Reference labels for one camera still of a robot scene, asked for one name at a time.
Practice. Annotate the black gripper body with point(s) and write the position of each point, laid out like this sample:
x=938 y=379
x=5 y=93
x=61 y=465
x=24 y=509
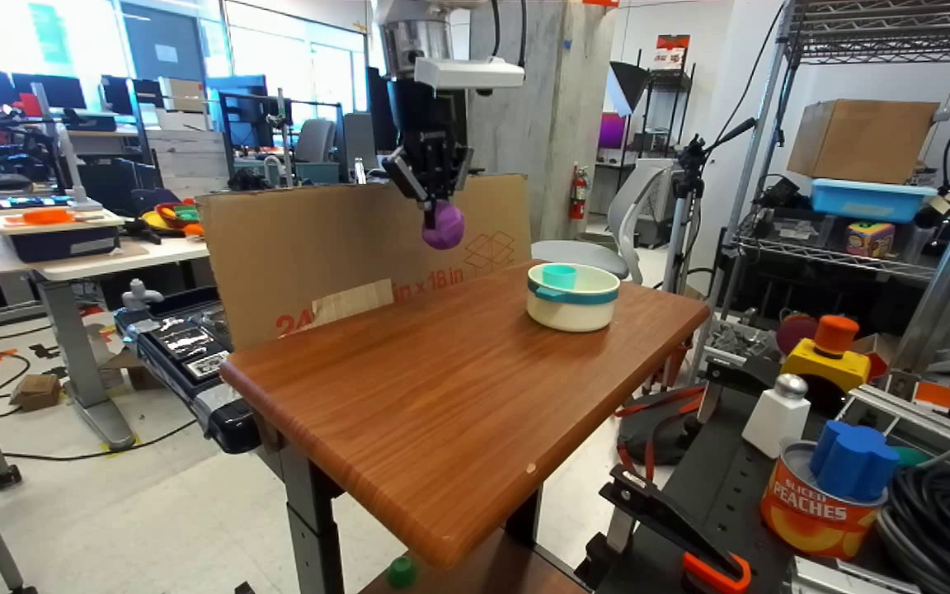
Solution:
x=430 y=128

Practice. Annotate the purple toy ball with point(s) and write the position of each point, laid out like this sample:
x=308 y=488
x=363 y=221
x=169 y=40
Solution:
x=443 y=224

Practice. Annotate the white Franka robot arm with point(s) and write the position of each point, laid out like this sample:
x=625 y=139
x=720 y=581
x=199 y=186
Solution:
x=528 y=99

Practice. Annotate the white warmer with teal band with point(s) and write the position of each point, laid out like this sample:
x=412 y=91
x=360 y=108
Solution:
x=571 y=297

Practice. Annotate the white toy figure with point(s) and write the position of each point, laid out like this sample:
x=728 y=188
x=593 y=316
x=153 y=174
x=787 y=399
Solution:
x=139 y=297

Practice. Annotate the orange toy cylinder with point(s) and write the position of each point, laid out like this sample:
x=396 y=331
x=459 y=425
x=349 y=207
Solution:
x=836 y=331

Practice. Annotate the yellow toy block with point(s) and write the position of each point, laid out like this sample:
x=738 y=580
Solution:
x=827 y=364

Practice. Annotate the colourful toy cube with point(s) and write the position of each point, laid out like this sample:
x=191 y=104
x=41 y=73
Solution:
x=870 y=238

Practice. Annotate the blue hexagonal toy block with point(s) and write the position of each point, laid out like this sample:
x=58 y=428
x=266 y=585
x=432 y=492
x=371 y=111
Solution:
x=853 y=461

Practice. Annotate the black computer monitor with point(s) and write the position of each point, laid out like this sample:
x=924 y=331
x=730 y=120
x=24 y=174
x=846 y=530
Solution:
x=379 y=111

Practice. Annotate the brown cardboard panel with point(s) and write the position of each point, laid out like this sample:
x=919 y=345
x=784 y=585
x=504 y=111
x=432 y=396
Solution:
x=332 y=257

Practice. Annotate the red fire extinguisher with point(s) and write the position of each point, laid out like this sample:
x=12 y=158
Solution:
x=579 y=192

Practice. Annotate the grey office chair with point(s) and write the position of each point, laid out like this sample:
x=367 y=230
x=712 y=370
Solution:
x=625 y=220

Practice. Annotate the black tool tray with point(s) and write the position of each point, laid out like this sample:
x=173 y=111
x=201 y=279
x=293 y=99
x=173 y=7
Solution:
x=183 y=346

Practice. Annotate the white grey desk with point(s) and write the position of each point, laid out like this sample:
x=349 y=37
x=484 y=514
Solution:
x=85 y=297

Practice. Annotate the black tray with orange plate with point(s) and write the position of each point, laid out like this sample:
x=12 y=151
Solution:
x=51 y=224

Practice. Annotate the green small ball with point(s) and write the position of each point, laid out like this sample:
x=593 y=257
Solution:
x=401 y=573

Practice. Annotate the white shaker bottle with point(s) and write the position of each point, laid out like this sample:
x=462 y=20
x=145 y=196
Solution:
x=778 y=418

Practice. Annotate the brown cardboard box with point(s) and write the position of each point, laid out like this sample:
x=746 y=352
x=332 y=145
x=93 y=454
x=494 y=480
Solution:
x=860 y=139

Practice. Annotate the blue plastic bin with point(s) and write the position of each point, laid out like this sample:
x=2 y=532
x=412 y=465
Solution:
x=871 y=201

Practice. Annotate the wooden block on floor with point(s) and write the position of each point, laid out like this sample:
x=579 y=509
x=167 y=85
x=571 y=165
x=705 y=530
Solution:
x=34 y=392

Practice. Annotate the orange black clamp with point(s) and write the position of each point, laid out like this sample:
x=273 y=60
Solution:
x=718 y=573

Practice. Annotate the orange peaches can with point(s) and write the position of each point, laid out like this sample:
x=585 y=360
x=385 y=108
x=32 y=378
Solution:
x=817 y=514

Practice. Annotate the black camera tripod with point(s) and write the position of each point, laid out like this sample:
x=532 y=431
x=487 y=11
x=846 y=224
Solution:
x=693 y=186

